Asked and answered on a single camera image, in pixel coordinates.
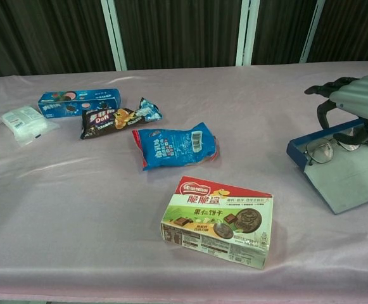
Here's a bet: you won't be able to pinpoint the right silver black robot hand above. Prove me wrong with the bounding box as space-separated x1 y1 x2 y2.
304 75 368 152

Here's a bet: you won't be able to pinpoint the thin-framed black eyeglasses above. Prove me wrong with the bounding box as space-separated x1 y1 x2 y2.
303 136 362 167

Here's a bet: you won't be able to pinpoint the blue glasses case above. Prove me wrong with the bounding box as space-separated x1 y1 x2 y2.
286 119 368 215

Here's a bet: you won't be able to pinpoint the green red biscuit box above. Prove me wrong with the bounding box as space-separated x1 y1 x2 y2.
160 175 275 271

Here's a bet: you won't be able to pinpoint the dark ribbed white-framed partition panel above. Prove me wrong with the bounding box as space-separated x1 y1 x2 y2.
0 0 117 84
308 0 368 63
107 0 251 71
243 0 319 67

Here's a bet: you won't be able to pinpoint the blue cookie snack bag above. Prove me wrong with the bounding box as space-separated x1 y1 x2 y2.
131 122 221 172

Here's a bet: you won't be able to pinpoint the small blue white snack packet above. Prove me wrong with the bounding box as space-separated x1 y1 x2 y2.
138 97 165 123

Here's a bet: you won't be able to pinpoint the black chips snack bag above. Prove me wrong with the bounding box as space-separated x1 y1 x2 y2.
79 106 148 141

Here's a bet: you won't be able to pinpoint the long blue cookie box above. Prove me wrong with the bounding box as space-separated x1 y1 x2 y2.
37 88 123 120

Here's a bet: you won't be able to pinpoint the pink tablecloth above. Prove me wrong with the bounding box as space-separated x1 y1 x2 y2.
0 60 368 303

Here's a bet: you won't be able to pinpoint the clear white plastic packet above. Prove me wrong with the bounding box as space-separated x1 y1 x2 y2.
0 105 61 148

